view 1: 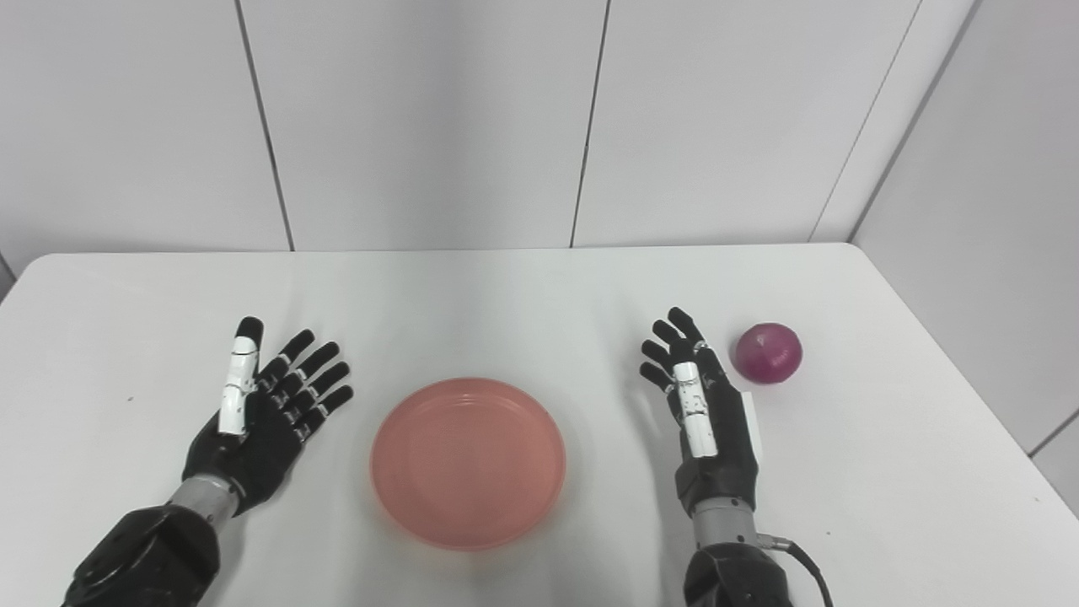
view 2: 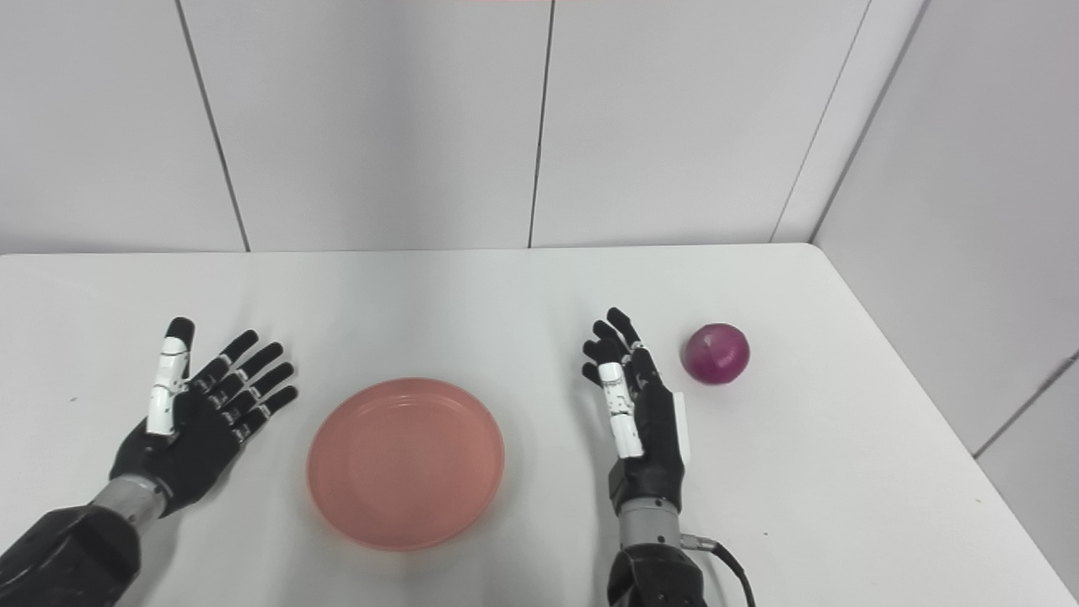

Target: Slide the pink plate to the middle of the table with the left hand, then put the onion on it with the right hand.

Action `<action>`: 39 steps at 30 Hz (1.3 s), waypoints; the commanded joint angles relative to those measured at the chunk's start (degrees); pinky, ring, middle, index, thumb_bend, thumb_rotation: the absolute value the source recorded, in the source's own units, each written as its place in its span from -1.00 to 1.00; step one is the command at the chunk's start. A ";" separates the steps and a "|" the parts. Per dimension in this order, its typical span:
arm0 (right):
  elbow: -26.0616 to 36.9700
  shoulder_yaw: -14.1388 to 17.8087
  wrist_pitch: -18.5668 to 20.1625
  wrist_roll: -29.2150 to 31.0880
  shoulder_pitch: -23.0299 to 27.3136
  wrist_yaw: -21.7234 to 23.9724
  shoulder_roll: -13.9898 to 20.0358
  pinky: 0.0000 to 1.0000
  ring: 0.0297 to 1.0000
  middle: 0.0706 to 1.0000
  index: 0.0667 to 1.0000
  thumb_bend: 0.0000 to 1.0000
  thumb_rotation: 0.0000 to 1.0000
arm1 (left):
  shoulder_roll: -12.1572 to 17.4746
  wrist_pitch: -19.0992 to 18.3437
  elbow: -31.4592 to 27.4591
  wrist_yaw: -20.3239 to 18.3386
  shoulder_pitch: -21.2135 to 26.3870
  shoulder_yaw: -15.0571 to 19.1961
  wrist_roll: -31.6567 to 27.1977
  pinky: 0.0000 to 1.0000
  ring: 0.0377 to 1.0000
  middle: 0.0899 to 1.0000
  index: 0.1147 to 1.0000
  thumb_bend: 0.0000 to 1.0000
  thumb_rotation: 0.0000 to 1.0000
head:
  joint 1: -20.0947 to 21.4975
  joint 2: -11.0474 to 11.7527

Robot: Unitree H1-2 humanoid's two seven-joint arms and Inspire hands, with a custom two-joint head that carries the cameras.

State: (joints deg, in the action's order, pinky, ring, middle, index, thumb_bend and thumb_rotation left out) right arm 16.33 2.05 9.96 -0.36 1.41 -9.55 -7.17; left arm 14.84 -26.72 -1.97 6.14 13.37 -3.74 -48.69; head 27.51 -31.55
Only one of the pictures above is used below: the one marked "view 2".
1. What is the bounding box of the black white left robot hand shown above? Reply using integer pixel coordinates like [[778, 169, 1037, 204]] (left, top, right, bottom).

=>
[[110, 317, 299, 517]]

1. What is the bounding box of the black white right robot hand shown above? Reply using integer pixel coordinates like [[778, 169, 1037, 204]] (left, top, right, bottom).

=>
[[582, 307, 692, 517]]

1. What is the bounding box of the red onion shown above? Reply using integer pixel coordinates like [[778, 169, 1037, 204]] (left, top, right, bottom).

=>
[[681, 322, 751, 386]]

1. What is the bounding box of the pink round plate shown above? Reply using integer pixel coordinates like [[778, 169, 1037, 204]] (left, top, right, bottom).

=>
[[307, 378, 507, 552]]

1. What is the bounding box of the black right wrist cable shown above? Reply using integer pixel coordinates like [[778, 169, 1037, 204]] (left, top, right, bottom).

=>
[[681, 533, 757, 607]]

